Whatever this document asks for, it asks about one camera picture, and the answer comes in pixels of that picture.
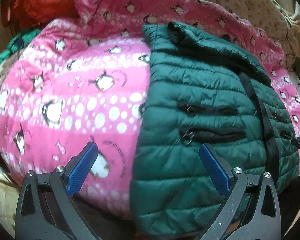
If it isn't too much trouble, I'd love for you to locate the green puffer jacket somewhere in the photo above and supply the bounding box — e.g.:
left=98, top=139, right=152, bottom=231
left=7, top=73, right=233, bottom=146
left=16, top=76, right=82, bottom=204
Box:
left=129, top=21, right=300, bottom=238

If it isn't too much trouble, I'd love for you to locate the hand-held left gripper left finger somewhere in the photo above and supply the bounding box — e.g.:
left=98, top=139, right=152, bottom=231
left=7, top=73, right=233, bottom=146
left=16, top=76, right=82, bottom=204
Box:
left=15, top=141, right=99, bottom=240

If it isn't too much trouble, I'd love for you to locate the red ruffled cloth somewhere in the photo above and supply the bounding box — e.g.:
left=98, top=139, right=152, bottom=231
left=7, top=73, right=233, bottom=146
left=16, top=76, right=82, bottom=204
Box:
left=5, top=0, right=80, bottom=29

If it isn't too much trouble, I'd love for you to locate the green cloth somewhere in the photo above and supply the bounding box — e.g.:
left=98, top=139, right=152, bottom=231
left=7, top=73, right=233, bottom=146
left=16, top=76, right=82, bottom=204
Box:
left=0, top=29, right=42, bottom=70

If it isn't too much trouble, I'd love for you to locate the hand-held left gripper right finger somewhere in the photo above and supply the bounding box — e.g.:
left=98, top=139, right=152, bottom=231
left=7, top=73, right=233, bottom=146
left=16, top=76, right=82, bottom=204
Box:
left=199, top=143, right=282, bottom=240

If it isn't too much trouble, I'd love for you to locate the beige cloth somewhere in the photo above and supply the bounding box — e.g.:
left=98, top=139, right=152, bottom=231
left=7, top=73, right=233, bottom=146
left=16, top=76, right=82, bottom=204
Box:
left=272, top=0, right=300, bottom=58

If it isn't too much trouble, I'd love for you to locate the pink penguin print blanket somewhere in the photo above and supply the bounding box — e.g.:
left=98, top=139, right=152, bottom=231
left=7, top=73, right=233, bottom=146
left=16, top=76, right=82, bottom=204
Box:
left=0, top=0, right=300, bottom=220

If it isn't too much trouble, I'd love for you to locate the floral bed sheet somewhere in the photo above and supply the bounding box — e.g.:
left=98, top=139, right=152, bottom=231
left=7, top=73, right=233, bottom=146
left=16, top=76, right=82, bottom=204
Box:
left=120, top=0, right=300, bottom=63

